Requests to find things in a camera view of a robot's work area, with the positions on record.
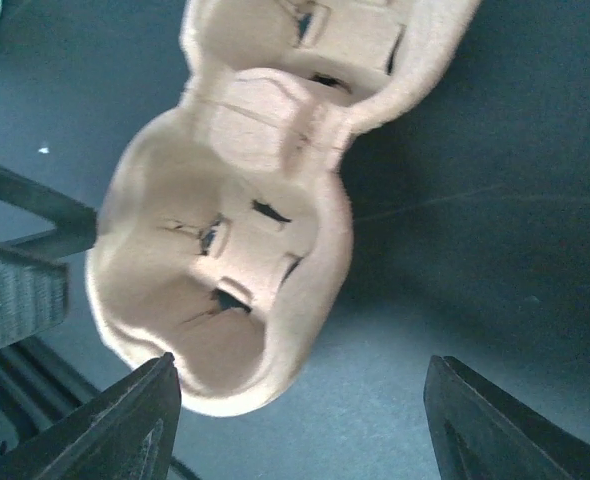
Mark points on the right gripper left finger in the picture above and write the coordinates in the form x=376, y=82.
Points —
x=126, y=432

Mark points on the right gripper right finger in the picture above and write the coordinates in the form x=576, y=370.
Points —
x=480, y=431

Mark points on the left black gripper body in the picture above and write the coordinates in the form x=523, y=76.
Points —
x=33, y=295

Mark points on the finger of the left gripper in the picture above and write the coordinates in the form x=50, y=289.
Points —
x=74, y=223

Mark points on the pulp cup carrier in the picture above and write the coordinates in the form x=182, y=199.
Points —
x=226, y=233

